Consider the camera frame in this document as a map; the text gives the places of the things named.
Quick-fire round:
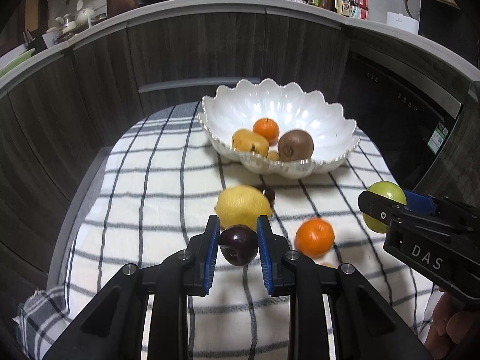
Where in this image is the brown kiwi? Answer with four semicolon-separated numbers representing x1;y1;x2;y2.
277;129;314;162

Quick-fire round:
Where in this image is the black microwave oven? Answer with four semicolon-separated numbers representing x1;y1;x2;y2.
418;0;479;68

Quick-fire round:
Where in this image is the dark purple plum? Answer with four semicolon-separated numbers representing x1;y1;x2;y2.
219;225;258;267

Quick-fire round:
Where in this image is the green dish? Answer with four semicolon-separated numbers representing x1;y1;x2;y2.
0;49;35;77

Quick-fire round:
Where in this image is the person's right hand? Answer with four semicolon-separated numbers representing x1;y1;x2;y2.
425;292;479;359

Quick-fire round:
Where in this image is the yellow lemon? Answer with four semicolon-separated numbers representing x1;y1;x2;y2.
215;185;272;231

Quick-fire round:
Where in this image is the grey drawer handle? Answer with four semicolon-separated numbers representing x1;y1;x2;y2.
137;76;261;94

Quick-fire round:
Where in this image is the white teapot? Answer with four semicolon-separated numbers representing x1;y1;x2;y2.
76;7;95;26

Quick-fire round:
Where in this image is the red label sauce bottle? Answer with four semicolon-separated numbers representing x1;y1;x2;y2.
355;0;368;20

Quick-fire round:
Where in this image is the yellow mango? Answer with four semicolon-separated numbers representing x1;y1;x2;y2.
231;128;269;157

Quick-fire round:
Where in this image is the green apple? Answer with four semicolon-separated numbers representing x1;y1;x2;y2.
363;180;407;234

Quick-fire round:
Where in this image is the checkered white blue cloth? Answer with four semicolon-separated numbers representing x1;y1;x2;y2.
12;101;445;360

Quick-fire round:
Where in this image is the black dishwasher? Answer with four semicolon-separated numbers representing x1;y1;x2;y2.
337;52;455;189

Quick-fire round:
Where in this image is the dark soy sauce bottle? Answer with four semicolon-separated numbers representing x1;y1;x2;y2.
342;0;352;17

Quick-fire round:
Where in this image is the orange mandarin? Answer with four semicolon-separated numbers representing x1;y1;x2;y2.
295;218;335;258
252;118;280;146

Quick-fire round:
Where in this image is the dark cherry near bowl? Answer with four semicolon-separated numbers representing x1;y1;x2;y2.
262;186;276;207

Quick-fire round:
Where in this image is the white scalloped ceramic bowl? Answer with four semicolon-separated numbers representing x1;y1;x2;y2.
197;79;360;180

